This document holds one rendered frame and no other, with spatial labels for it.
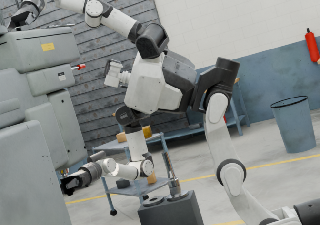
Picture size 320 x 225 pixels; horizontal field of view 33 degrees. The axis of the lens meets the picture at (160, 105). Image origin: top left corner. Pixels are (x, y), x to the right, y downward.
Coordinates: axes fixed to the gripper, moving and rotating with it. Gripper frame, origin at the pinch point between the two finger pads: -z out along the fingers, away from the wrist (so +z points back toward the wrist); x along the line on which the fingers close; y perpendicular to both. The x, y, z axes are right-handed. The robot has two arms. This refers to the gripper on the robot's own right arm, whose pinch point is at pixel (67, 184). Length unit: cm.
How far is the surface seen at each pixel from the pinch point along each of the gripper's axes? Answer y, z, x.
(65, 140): -19.6, -3.3, 11.3
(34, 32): -65, -5, 15
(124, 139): 39, 292, -226
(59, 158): -14.7, -13.5, 16.1
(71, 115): -28.1, 6.2, 8.8
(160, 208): 15.0, 3.3, 43.7
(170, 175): 4.1, 10.2, 47.6
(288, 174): 125, 374, -83
